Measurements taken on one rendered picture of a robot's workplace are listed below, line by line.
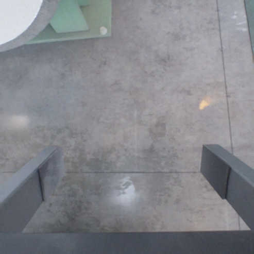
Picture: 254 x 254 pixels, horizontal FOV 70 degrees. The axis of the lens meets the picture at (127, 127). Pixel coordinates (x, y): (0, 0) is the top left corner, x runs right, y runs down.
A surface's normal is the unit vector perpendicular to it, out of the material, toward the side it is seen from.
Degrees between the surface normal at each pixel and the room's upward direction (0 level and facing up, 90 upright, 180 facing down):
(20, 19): 90
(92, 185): 0
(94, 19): 0
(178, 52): 0
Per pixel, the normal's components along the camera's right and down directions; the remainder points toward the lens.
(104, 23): -0.12, -0.16
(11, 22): 0.01, 0.99
